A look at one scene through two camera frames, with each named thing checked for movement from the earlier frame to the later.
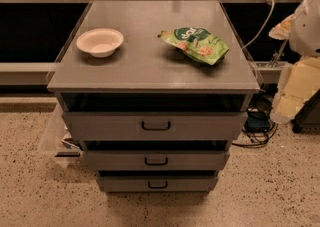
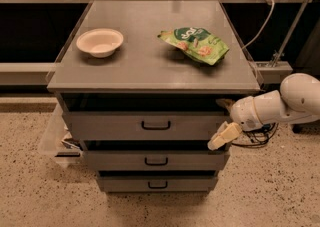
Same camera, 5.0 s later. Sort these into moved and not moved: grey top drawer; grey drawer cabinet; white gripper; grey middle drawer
Moved: white gripper
Not moved: grey middle drawer; grey drawer cabinet; grey top drawer
